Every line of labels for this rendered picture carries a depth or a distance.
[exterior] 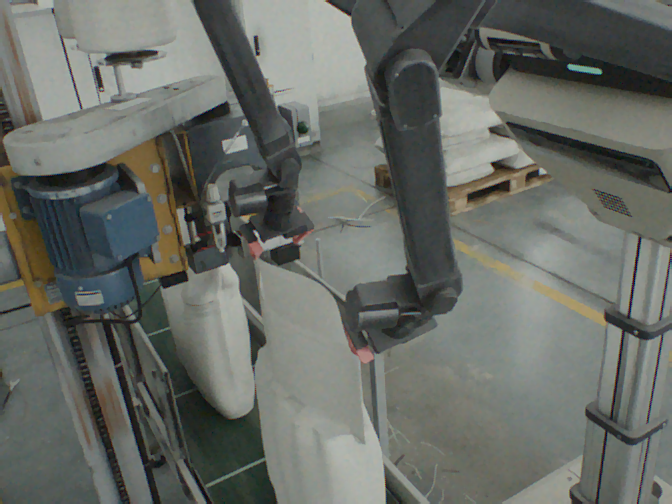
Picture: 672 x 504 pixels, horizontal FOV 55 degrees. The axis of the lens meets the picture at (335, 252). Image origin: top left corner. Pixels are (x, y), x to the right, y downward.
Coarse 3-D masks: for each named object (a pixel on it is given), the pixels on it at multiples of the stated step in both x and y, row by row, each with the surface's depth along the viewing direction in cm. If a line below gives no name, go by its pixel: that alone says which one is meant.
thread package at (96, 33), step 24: (72, 0) 102; (96, 0) 100; (120, 0) 100; (144, 0) 102; (168, 0) 107; (96, 24) 102; (120, 24) 101; (144, 24) 103; (168, 24) 107; (96, 48) 104; (120, 48) 103; (144, 48) 105
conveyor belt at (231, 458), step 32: (160, 288) 275; (160, 320) 251; (160, 352) 231; (256, 352) 226; (192, 384) 213; (192, 416) 198; (256, 416) 196; (192, 448) 186; (224, 448) 184; (256, 448) 183; (224, 480) 174; (256, 480) 173
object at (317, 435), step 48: (288, 288) 142; (288, 336) 124; (336, 336) 133; (288, 384) 131; (336, 384) 119; (288, 432) 134; (336, 432) 123; (288, 480) 140; (336, 480) 125; (384, 480) 135
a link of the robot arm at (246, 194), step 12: (288, 168) 114; (240, 180) 118; (252, 180) 118; (264, 180) 118; (276, 180) 118; (288, 180) 116; (228, 192) 120; (240, 192) 116; (252, 192) 118; (264, 192) 118; (240, 204) 117; (252, 204) 118; (264, 204) 119; (240, 216) 119
